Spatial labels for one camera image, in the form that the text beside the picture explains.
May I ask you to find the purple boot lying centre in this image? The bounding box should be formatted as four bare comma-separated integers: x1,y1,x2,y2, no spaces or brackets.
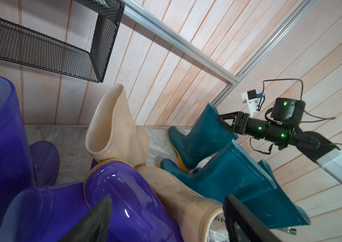
83,160,183,242

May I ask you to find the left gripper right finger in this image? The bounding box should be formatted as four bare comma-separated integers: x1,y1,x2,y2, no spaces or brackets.
223,194,280,242

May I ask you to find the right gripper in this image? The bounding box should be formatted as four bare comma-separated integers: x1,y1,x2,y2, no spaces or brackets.
217,112,269,139

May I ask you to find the teal boot standing back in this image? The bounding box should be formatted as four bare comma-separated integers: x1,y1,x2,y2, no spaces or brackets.
167,103,238,172

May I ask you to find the beige boot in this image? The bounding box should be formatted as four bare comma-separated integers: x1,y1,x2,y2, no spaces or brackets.
137,166,229,242
85,84,150,168

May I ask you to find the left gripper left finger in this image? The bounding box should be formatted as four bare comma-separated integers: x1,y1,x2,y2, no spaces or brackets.
59,195,112,242

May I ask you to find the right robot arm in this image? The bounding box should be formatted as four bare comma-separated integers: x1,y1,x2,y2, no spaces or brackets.
217,98,342,184

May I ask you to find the aluminium frame rail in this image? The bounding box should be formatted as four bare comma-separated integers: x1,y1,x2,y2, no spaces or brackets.
124,1,240,85

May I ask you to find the purple boot far left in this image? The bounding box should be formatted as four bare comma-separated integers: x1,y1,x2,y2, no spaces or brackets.
0,76,60,225

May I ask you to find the black mesh basket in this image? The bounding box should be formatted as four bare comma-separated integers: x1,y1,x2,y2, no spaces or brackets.
0,1,125,83

